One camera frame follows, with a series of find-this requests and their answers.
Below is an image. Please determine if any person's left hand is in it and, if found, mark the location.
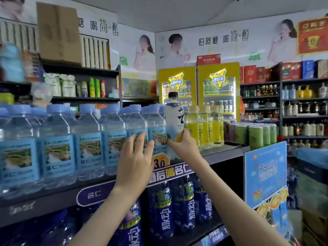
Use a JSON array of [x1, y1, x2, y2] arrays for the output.
[[114, 132, 155, 200]]

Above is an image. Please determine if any person's right hand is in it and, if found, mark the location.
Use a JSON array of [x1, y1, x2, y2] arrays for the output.
[[167, 128, 206, 169]]

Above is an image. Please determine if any clear yellow drink bottle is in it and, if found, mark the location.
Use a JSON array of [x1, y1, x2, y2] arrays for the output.
[[211, 105, 225, 145], [186, 105, 204, 148], [200, 104, 214, 147]]

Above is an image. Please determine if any white black brushstroke bottle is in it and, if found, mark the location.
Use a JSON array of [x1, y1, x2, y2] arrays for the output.
[[164, 92, 186, 144]]

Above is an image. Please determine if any row of dark blue sports bottles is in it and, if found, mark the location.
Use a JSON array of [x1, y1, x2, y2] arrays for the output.
[[0, 174, 215, 246]]

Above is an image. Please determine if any row of blue label water bottles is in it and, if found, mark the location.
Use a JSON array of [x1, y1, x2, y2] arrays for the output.
[[0, 102, 170, 199]]

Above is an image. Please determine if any dark grey metal shelf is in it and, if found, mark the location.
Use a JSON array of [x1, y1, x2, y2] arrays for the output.
[[0, 59, 247, 246]]

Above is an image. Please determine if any person's left forearm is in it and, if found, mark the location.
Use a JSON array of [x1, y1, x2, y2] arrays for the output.
[[69, 189, 141, 246]]

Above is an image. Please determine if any person's right forearm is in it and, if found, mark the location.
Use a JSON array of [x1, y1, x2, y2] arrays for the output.
[[190, 156, 290, 246]]

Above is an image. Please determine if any dark blue shelf label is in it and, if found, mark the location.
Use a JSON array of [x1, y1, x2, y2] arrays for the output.
[[148, 161, 195, 187], [76, 181, 117, 207]]

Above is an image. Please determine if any row of small coloured bottles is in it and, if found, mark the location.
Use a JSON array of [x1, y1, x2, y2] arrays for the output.
[[43, 73, 108, 99]]

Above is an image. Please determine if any green cylindrical tub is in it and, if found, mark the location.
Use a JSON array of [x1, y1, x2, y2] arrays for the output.
[[249, 125, 264, 149], [235, 124, 250, 147], [263, 124, 278, 147]]

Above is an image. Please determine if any yellow carton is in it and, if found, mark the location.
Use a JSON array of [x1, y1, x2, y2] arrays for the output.
[[197, 62, 241, 121], [158, 66, 197, 108]]

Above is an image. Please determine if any blue standing banner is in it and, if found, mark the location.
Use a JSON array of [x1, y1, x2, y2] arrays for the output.
[[243, 141, 292, 239]]

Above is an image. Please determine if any flat red carton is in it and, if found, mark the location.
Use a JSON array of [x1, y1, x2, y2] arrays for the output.
[[197, 54, 221, 67]]

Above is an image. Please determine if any stack of blue water packs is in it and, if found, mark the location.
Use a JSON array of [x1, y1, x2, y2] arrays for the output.
[[295, 147, 328, 246]]

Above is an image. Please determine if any stack of red cartons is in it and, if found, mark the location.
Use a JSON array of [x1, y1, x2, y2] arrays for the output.
[[23, 49, 44, 82]]

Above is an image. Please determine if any large cardboard box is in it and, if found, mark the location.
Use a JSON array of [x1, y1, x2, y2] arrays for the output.
[[36, 2, 83, 65]]

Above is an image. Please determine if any light blue plastic jug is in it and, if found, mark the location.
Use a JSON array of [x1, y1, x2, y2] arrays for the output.
[[0, 43, 26, 82]]

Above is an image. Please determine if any wall poster with people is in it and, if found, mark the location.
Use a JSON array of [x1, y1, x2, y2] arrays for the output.
[[0, 0, 328, 82]]

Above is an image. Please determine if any white wall radiator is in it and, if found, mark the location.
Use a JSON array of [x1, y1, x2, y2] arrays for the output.
[[79, 36, 111, 70]]

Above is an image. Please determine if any orange wall sign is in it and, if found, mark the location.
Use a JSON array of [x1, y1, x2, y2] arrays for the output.
[[297, 17, 328, 55]]

